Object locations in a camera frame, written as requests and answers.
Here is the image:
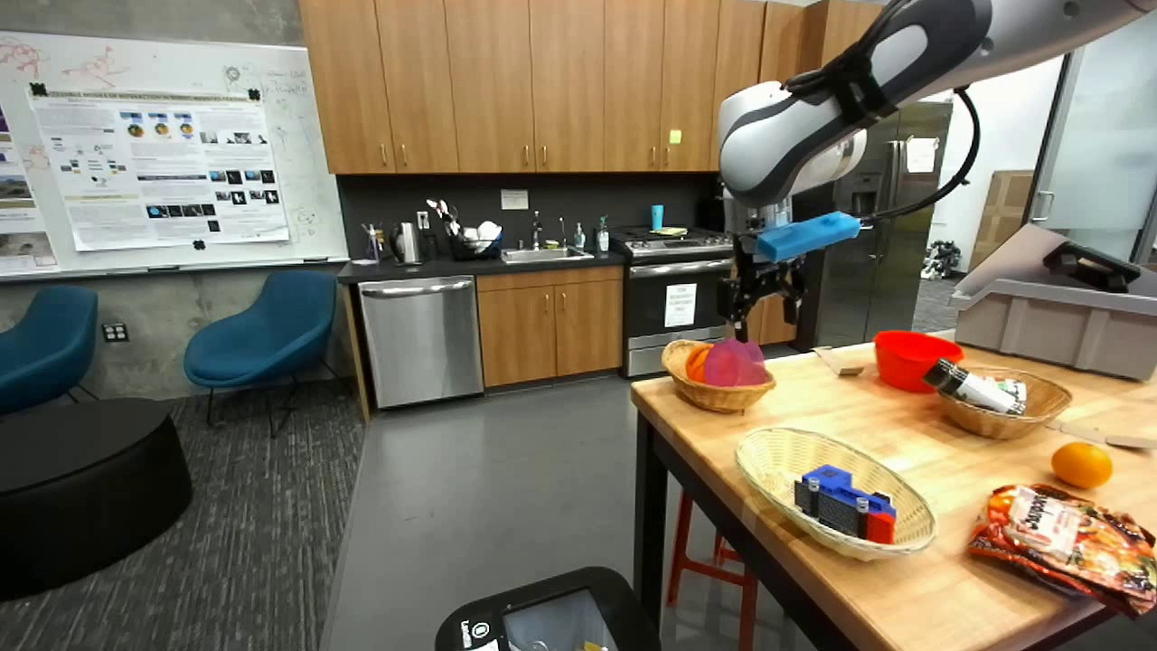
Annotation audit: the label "stainless steel dishwasher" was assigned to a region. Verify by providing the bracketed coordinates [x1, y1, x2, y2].
[356, 275, 488, 413]

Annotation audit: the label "orange fruit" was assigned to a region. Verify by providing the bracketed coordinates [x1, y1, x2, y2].
[1048, 437, 1117, 496]

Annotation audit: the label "black metal table frame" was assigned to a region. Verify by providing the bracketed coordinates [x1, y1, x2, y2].
[629, 408, 837, 651]

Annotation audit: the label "large paper poster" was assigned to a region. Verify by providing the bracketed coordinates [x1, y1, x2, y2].
[28, 85, 294, 253]

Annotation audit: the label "spice bottle with black cap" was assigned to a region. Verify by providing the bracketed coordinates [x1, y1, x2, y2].
[921, 357, 1028, 416]

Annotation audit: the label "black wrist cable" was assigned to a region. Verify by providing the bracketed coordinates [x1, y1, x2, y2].
[861, 85, 986, 228]

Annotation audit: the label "white wall whiteboard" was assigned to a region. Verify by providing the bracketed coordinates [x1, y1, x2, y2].
[0, 29, 356, 285]

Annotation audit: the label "pale round wicker basket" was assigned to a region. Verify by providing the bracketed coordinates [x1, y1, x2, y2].
[733, 423, 942, 566]

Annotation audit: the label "blue toy block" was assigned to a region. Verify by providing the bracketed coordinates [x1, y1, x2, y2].
[791, 464, 897, 539]

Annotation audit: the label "wooden base cabinets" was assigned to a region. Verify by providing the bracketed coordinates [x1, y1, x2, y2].
[475, 264, 629, 390]

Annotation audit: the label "red plastic bowl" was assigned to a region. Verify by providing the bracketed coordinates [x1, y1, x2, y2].
[870, 328, 970, 393]

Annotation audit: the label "cardboard box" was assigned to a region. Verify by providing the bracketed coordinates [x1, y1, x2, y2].
[972, 168, 1039, 270]

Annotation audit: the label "dish rack with dishes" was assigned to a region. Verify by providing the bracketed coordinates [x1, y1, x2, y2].
[418, 196, 506, 264]

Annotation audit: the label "small brown wicker basket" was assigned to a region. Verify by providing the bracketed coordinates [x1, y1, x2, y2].
[657, 335, 779, 416]

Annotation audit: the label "stainless steel oven range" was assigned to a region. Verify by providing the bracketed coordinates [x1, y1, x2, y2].
[621, 231, 740, 379]

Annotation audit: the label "wooden wall cabinets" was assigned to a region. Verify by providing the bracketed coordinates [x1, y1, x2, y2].
[297, 0, 890, 179]

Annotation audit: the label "black round ottoman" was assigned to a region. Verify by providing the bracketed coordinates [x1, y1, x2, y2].
[0, 398, 197, 604]

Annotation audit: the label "grey plastic tub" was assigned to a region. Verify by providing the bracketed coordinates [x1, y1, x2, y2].
[950, 221, 1157, 382]

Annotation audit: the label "instant noodle packet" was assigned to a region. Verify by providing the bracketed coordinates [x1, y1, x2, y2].
[970, 481, 1157, 624]

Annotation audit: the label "stainless steel fridge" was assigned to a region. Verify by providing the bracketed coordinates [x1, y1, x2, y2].
[819, 100, 954, 355]

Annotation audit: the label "wooden stool with red legs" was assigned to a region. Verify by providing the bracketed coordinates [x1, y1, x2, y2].
[666, 484, 762, 651]

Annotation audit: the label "large oval brown wicker basket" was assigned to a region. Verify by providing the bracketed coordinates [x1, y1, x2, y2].
[933, 357, 1077, 443]

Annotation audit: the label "pink translucent plastic bowl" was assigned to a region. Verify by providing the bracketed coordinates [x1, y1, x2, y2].
[699, 335, 775, 390]

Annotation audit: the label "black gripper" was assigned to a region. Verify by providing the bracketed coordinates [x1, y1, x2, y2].
[722, 234, 814, 346]

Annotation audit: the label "blue lounge chair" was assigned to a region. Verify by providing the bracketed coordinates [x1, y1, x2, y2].
[181, 270, 339, 393]
[0, 285, 103, 420]

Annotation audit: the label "steel kitchen sink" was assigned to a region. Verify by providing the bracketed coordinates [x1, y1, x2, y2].
[499, 245, 596, 267]

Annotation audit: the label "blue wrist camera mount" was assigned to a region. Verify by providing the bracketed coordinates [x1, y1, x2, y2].
[751, 211, 869, 267]

